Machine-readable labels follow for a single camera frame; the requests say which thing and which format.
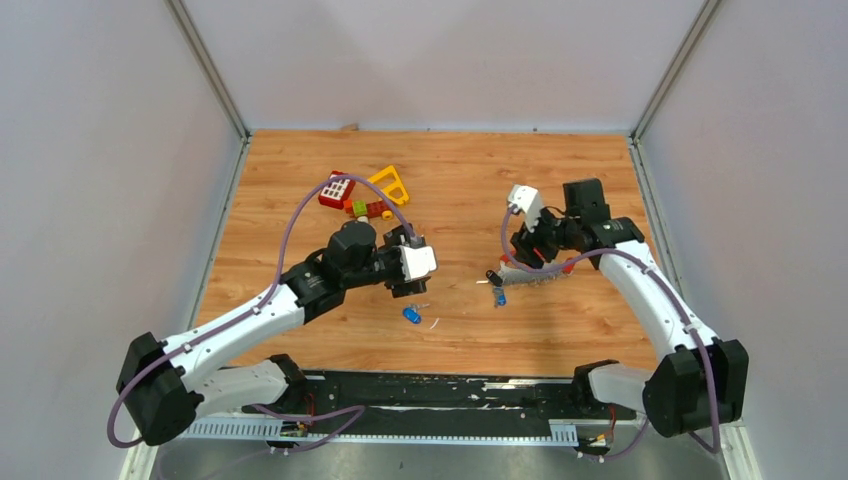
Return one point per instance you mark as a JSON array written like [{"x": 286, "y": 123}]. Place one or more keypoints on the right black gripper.
[{"x": 525, "y": 242}]

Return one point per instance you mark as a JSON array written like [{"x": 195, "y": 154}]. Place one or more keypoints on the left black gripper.
[{"x": 393, "y": 240}]

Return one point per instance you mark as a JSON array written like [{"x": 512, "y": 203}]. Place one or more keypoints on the metal keyring holder red handle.
[{"x": 507, "y": 275}]

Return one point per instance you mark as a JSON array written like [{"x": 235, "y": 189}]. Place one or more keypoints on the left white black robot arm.
[{"x": 165, "y": 385}]

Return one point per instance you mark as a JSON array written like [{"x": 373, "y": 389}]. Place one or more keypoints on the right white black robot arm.
[{"x": 699, "y": 381}]

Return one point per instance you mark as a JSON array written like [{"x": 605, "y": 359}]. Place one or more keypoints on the red toy brick car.
[{"x": 376, "y": 209}]

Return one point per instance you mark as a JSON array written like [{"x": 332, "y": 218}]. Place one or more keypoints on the green toy brick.
[{"x": 359, "y": 209}]

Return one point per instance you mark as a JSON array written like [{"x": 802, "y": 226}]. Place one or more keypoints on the red window toy brick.
[{"x": 337, "y": 192}]

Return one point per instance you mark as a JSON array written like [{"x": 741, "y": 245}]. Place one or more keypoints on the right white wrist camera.
[{"x": 526, "y": 200}]

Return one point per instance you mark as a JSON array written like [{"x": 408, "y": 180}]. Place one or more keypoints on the yellow triangular toy frame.
[{"x": 389, "y": 182}]

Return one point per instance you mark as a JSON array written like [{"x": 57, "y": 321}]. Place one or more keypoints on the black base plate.
[{"x": 430, "y": 404}]

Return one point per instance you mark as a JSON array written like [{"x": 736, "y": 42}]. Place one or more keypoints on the white slotted cable duct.
[{"x": 258, "y": 428}]

